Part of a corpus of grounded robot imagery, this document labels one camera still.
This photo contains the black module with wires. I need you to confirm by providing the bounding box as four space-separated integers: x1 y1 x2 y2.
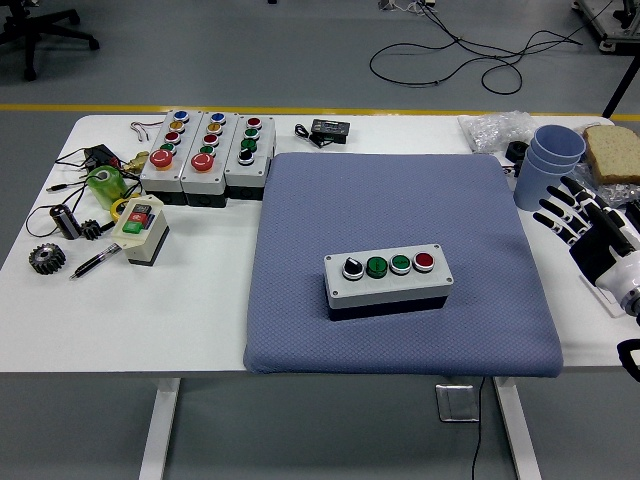
54 144 121 174

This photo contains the black digital meter module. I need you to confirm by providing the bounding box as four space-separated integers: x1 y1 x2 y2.
294 118 351 150

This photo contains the clear bubble wrap bag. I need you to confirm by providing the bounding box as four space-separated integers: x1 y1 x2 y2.
458 110 539 154

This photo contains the black jack plug cable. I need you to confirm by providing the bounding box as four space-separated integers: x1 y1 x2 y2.
47 180 101 195

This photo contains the red white wire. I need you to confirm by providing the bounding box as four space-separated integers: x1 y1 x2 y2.
130 119 166 144

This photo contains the brass fitting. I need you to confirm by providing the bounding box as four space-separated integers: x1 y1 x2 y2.
123 151 151 175

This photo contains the black plastic ring part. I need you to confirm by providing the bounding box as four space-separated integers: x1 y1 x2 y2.
504 141 531 164

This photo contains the black floor cable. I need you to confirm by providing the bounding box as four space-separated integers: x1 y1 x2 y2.
369 0 616 96

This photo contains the bread slice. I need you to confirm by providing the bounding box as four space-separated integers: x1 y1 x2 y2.
582 124 640 185

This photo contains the blue-grey quilted mat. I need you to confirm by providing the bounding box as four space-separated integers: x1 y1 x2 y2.
243 152 565 379

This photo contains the grey four-button control box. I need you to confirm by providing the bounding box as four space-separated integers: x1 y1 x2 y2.
323 244 455 322
223 115 277 201

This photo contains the black pen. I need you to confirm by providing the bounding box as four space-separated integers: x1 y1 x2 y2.
69 243 123 281

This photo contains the black office chair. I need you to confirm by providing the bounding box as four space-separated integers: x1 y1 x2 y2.
0 0 100 82

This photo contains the clear plastic bag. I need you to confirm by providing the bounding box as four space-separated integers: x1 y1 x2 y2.
569 159 640 210

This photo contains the cream red-green switch box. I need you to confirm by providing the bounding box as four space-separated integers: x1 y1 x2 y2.
110 194 171 266

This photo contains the grey five-button control box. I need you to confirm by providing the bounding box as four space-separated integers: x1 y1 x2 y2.
139 109 204 206
179 110 240 209

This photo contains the black capacitor with wire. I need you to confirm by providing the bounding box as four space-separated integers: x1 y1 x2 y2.
24 199 82 240

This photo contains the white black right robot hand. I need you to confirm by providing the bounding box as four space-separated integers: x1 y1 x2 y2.
532 174 640 304

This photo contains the metal floor outlet plate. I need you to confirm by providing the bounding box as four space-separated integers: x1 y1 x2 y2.
434 383 481 424

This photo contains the black power cord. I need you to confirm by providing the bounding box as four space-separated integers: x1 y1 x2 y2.
470 377 486 480

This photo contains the white table leg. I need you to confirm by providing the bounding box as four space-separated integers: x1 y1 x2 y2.
492 376 544 480
138 377 181 480

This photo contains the green tape roll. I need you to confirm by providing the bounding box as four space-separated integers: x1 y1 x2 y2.
87 165 129 210

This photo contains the light blue plastic cup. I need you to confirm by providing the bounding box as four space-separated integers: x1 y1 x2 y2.
513 155 576 211
527 148 581 172
532 124 587 164

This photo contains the aluminium frame cart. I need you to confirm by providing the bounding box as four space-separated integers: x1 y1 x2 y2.
572 0 640 54

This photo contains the large steel gear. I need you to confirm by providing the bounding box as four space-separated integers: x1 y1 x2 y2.
28 242 68 275

